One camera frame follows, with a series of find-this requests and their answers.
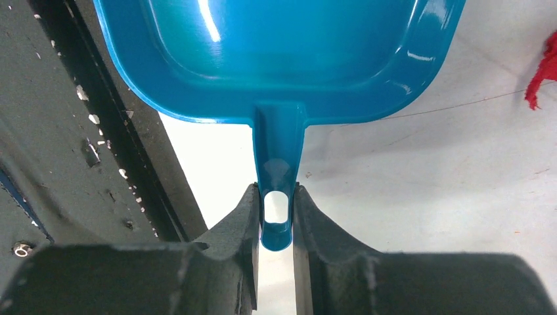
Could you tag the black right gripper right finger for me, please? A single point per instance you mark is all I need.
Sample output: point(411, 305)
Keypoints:
point(336, 273)

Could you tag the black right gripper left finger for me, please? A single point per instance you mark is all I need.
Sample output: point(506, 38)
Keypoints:
point(214, 274)

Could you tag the blue dustpan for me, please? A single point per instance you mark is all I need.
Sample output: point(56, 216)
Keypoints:
point(278, 66)

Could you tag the red paper scrap centre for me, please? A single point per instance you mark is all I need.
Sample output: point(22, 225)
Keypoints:
point(546, 71)

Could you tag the black mounting base plate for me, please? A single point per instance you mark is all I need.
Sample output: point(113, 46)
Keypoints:
point(83, 160)

